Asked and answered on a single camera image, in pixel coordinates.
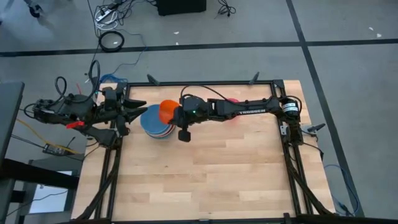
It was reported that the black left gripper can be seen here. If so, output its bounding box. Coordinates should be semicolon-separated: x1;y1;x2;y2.
102;86;149;125

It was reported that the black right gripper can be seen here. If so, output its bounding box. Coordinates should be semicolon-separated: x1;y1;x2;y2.
170;95;212;128

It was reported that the small orange plastic bowl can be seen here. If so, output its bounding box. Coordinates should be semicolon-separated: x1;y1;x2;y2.
159;99;181;124

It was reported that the teal plastic bowl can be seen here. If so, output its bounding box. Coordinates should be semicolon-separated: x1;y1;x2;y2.
139;104;172;135

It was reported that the black clamp lever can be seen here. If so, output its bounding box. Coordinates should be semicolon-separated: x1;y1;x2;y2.
306;123;326;133
248;71;261;85
146;73;161;86

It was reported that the small pink plastic bowl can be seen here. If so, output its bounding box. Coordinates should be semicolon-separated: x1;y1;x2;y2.
226;98;241;123

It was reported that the red plastic tag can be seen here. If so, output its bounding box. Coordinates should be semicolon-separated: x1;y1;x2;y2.
65;120;85;129

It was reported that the white power strip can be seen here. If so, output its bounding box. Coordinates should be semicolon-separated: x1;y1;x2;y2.
94;7;121;31
95;8;113;22

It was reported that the black power adapter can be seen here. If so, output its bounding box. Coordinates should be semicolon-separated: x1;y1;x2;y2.
42;142;68;156

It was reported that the black floor box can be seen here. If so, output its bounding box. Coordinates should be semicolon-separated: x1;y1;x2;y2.
156;0;208;16

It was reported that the black cabinet panel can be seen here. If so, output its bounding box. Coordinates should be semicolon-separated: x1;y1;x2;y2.
0;81;25;166

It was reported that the black chair caster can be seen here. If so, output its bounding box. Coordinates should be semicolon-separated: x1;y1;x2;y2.
27;2;43;18

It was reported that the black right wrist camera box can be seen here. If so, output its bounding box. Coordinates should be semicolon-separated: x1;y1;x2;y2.
177;129;192;143

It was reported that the blue floor cable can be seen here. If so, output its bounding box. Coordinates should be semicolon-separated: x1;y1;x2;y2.
323;164;361;217
99;73;128;84

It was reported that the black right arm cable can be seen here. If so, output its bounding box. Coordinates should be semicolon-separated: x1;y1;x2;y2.
179;84;237;103

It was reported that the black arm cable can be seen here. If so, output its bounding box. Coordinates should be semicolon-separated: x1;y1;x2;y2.
54;59;102;103
179;84;237;103

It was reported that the black aluminium table frame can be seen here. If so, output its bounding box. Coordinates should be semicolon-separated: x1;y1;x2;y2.
71;79;336;224

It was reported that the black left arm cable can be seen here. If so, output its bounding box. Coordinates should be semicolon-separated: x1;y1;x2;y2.
54;59;102;103

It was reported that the black coiled cable ring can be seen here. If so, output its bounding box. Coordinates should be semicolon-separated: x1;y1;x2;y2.
98;30;126;53

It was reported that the yellow floor cable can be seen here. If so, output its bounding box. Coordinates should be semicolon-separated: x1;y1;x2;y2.
17;118;81;156

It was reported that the black floor cable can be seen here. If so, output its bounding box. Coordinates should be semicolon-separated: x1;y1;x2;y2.
214;0;236;18

